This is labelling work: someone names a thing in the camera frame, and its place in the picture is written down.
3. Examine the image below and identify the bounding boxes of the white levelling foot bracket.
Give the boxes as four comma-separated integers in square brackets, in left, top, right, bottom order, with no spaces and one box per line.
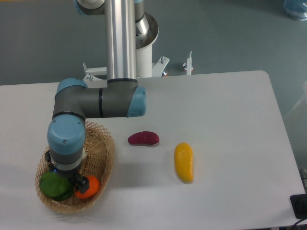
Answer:
[182,51,194,75]

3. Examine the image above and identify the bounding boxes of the black device at table edge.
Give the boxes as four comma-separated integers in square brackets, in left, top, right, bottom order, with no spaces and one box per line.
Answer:
[290,194,307,219]

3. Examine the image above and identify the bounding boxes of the blue plastic bag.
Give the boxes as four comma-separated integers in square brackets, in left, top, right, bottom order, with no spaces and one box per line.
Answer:
[283,0,307,21]

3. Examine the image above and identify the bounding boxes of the purple sweet potato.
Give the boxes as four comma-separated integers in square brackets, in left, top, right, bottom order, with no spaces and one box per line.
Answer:
[128,131,160,145]

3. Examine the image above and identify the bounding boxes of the green bok choy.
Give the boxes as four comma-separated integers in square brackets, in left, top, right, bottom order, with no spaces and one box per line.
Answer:
[38,158,75,201]

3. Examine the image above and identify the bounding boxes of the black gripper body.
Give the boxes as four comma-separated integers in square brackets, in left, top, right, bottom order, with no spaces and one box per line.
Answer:
[49,165,80,178]

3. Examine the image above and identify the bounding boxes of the woven wicker basket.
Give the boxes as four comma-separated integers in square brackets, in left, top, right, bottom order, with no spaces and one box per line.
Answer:
[35,121,115,213]

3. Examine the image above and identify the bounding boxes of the orange fruit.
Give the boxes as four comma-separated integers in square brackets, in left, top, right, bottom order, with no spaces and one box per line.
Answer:
[75,175,100,199]

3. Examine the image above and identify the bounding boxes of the yellow mango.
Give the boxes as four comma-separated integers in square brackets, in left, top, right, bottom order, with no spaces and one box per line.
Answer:
[174,142,194,184]

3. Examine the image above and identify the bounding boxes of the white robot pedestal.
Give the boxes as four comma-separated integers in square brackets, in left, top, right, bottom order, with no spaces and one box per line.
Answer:
[82,13,170,88]

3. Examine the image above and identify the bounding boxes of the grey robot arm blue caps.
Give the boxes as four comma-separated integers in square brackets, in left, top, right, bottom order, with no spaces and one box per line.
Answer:
[46,0,146,193]

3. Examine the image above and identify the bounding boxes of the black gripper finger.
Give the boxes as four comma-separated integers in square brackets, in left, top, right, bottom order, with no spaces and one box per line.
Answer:
[71,174,89,194]
[45,150,52,171]

